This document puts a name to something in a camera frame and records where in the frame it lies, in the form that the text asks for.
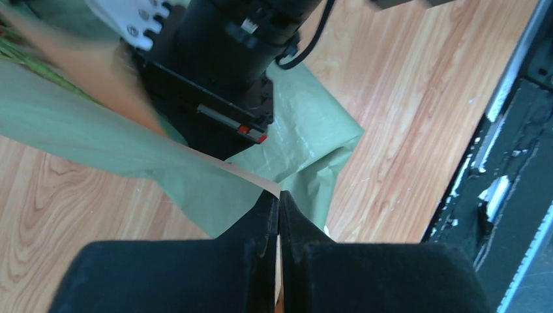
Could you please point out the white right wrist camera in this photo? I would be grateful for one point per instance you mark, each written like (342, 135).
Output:
(131, 19)

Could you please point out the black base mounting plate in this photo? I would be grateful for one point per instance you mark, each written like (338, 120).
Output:
(462, 218)

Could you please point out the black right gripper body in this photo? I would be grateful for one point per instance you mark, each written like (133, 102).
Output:
(206, 71)

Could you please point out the peach green wrapping paper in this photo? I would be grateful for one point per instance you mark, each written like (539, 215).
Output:
(110, 127)

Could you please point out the aluminium frame rails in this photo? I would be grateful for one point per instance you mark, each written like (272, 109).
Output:
(516, 263)

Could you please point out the pink fake flower bunch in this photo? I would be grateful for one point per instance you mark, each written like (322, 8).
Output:
(15, 49)

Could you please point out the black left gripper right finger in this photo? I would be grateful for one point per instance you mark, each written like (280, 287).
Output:
(321, 275)

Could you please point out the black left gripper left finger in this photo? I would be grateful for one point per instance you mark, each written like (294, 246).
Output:
(234, 272)

